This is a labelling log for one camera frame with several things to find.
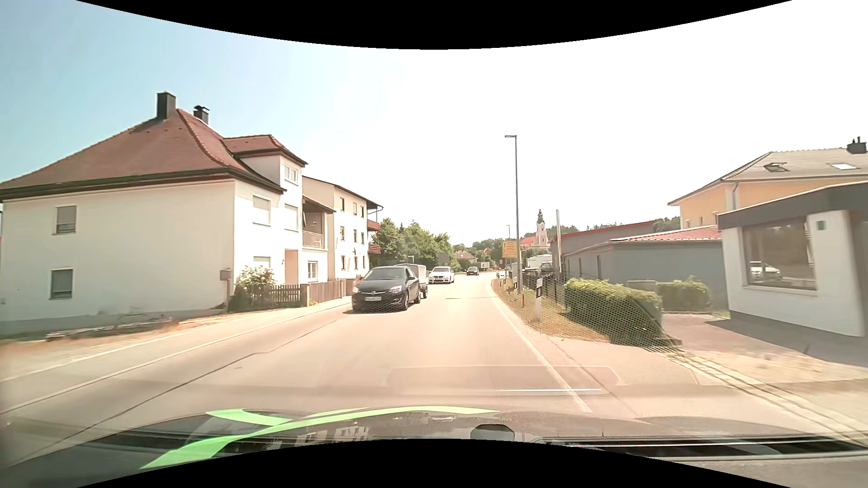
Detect group of green trees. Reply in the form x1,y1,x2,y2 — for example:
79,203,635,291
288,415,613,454
370,217,457,270

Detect grey trailer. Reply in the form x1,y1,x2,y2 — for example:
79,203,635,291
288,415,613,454
395,263,429,300

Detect black car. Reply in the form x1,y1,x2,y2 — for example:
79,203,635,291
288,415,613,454
350,265,422,313

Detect white house with balconies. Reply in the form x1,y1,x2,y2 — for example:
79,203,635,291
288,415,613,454
302,175,385,284

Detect grey asphalt road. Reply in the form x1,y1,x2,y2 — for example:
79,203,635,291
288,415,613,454
0,273,868,469

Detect dark metal fence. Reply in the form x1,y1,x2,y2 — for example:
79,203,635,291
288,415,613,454
521,270,568,306

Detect brown wooden fence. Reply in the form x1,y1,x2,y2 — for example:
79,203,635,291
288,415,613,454
245,278,358,310

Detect car's own bonnet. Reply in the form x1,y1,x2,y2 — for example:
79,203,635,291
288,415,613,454
0,405,868,488

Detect green bush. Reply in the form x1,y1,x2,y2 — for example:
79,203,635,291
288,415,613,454
228,265,278,313

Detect green trimmed hedge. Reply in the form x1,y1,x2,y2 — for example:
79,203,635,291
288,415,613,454
563,277,664,347

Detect grey building with red roof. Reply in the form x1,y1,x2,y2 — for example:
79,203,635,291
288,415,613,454
549,220,728,310

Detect small green hedge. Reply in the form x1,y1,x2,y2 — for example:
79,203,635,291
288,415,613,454
655,277,712,313

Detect white house with red roof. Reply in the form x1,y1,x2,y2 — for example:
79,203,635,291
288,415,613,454
0,91,308,325

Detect yellow house with grey roof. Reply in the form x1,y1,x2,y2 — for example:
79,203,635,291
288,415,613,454
667,137,868,229

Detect paved forecourt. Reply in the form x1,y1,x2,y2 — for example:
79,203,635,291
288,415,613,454
661,312,868,448

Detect white building with large window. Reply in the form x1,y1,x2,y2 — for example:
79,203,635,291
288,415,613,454
717,181,868,338

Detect tall grey lamp post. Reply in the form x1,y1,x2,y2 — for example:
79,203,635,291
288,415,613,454
504,134,524,294

